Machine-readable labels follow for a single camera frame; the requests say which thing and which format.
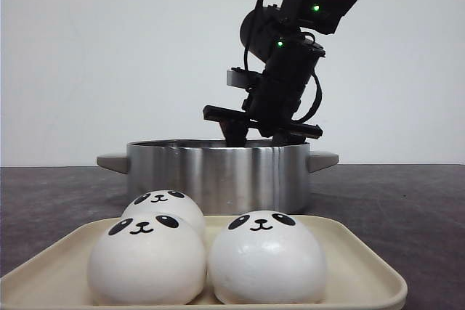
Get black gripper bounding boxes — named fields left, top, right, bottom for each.
left=203, top=43, right=325, bottom=147

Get stainless steel pot grey handles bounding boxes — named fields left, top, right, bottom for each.
left=97, top=139, right=339, bottom=215

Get panda bun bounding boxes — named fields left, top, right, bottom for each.
left=87, top=212, right=206, bottom=305
left=208, top=211, right=327, bottom=303
left=121, top=189, right=206, bottom=239

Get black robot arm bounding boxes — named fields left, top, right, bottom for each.
left=203, top=0, right=357, bottom=147

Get cream rectangular plastic tray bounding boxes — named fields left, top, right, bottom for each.
left=1, top=215, right=408, bottom=309

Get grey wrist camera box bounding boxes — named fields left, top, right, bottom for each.
left=227, top=67, right=261, bottom=90

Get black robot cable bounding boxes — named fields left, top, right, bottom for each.
left=292, top=70, right=324, bottom=124

